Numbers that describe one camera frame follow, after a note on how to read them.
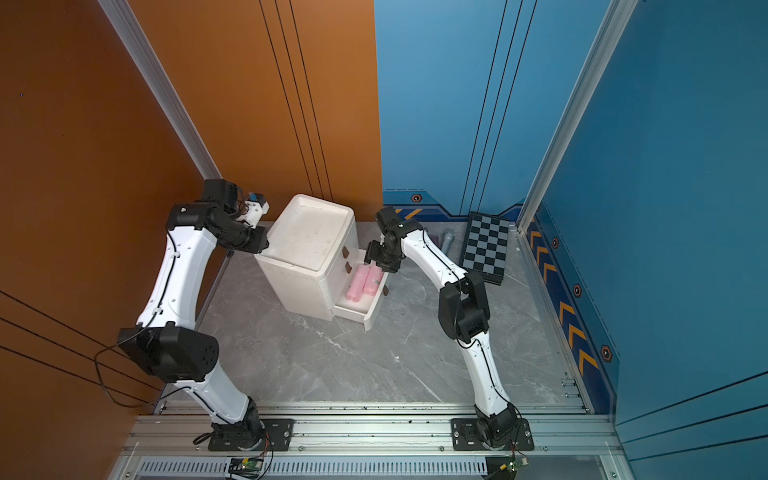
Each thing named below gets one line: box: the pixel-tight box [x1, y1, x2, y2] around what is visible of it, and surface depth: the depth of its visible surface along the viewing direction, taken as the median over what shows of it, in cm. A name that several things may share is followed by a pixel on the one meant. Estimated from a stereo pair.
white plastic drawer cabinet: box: [254, 194, 389, 331], surface depth 88 cm
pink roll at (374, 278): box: [363, 260, 384, 295], surface depth 99 cm
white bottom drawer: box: [332, 272, 389, 331], surface depth 91 cm
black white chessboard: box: [459, 211, 510, 286], surface depth 114 cm
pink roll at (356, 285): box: [346, 264, 370, 303], surface depth 98 cm
